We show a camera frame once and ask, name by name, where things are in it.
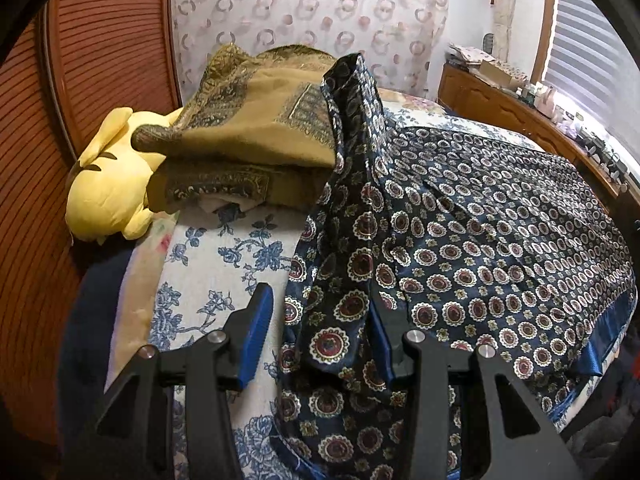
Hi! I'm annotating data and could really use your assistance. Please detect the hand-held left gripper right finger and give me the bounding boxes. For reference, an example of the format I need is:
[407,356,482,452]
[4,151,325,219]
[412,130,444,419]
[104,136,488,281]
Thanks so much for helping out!
[369,300,583,480]

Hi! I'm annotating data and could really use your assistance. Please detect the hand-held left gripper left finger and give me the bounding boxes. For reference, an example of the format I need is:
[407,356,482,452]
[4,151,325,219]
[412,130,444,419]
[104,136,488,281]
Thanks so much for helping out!
[82,282,276,480]

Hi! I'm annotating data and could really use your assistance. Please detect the blue patterned satin shirt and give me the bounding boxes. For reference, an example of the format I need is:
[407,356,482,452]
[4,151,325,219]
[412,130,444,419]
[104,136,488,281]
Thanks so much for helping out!
[270,52,640,480]

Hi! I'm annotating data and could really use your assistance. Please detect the floral bed sheet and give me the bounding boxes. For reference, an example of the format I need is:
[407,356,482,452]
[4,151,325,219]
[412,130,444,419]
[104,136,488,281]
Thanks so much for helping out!
[105,87,601,480]

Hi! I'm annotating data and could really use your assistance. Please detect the navy blue cloth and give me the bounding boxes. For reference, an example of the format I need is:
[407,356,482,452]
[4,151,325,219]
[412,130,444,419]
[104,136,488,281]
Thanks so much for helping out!
[57,250,151,480]

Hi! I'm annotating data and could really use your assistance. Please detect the yellow plush toy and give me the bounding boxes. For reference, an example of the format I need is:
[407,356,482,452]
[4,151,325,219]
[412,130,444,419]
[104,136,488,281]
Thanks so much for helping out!
[65,106,184,246]

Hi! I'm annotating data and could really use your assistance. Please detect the olive gold patterned shawl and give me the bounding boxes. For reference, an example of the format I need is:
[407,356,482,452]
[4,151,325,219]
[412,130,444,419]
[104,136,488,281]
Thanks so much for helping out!
[131,44,347,213]

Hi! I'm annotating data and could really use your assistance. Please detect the wooden dresser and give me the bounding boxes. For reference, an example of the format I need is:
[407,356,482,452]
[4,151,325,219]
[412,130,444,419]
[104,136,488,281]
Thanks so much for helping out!
[437,62,640,223]

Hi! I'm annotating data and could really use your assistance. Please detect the cardboard box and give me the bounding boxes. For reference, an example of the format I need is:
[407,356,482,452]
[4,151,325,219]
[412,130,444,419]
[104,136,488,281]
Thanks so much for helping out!
[469,57,507,82]

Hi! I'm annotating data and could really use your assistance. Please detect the row of small dresser clutter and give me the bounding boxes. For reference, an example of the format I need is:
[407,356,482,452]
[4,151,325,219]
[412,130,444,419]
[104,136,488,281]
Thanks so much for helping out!
[447,35,640,192]

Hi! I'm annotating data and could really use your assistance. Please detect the wooden slatted headboard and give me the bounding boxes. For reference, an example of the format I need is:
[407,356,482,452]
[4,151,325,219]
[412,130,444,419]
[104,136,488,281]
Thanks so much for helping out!
[0,0,184,443]

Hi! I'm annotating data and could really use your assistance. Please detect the white window blind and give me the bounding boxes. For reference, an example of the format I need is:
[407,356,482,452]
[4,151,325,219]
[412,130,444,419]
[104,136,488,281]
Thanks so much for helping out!
[542,0,640,153]

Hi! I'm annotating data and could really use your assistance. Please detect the sheer ring-patterned curtain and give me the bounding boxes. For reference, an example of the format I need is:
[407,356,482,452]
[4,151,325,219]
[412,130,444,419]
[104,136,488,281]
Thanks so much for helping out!
[170,0,451,107]

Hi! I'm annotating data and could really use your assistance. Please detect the wooden window frame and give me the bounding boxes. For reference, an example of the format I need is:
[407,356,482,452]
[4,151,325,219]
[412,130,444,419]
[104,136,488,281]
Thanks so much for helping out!
[530,0,562,86]

